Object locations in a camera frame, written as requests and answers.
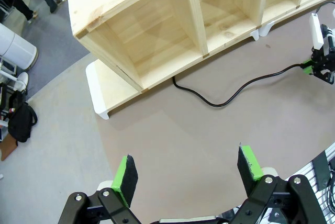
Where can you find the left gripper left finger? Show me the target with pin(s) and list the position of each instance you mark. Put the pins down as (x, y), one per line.
(123, 182)

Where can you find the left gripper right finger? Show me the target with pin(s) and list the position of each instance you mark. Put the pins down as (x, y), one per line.
(251, 171)

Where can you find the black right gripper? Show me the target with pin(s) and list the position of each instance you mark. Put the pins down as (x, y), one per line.
(324, 64)

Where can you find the white slatted panel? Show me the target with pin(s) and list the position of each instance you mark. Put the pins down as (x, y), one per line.
(318, 182)

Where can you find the black backpack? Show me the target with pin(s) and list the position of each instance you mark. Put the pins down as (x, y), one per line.
(21, 123)

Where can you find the brown board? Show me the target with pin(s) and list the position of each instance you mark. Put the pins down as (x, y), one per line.
(8, 146)

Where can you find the wooden compartment shelf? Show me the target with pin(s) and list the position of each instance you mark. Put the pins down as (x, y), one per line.
(167, 25)

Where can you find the white cylindrical air purifier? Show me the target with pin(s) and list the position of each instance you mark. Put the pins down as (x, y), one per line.
(15, 47)

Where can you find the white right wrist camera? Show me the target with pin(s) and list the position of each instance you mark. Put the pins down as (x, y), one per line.
(316, 31)

